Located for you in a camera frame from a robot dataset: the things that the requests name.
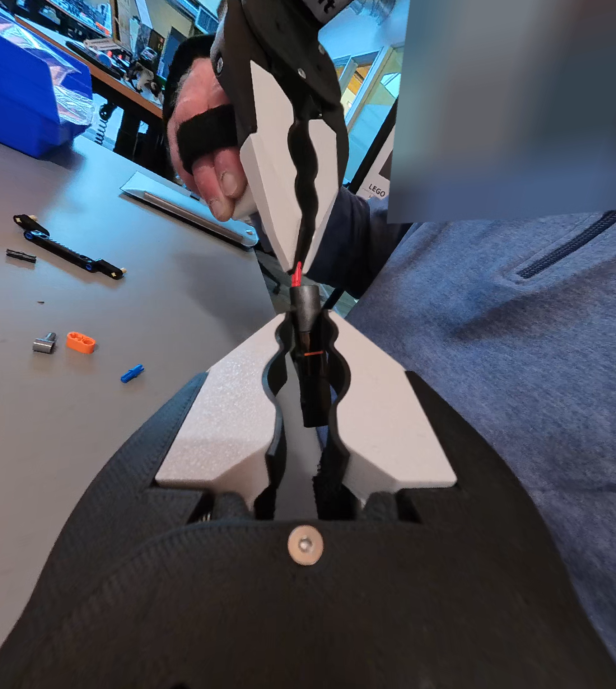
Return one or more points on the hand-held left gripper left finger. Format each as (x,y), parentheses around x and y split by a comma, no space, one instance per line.
(216,430)

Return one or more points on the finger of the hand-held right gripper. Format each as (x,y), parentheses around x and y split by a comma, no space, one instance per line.
(270,161)
(329,161)

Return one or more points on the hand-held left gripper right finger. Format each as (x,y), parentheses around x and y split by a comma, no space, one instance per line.
(394,430)

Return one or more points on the black lego shock absorber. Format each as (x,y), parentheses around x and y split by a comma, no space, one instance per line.
(310,350)

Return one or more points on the red lego axle pin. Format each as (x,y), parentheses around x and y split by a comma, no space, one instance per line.
(298,274)

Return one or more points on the blue lego axle pin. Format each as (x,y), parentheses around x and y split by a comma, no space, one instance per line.
(132,373)

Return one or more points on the orange two-hole lego beam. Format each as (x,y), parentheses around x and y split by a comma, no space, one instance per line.
(71,339)

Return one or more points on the grey lego pin connector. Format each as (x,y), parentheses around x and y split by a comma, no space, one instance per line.
(44,343)

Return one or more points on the black lego beam with pins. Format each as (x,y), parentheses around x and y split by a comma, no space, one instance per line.
(65,247)

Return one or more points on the black lego pin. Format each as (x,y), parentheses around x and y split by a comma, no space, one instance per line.
(21,255)

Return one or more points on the person's right hand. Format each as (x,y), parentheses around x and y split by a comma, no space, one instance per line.
(216,188)

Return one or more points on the sign with black marker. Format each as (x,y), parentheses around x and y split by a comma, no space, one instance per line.
(378,161)

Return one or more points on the silver flat panel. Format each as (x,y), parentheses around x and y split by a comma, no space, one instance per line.
(189,210)

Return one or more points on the person's blue sweater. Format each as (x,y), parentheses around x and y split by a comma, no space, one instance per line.
(502,430)

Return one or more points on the black stand leg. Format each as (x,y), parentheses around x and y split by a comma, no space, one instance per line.
(335,299)

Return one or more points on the pile of clear plastic bags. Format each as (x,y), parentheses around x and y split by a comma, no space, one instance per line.
(65,97)

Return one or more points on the blue plastic bin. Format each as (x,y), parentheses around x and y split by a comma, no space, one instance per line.
(12,91)

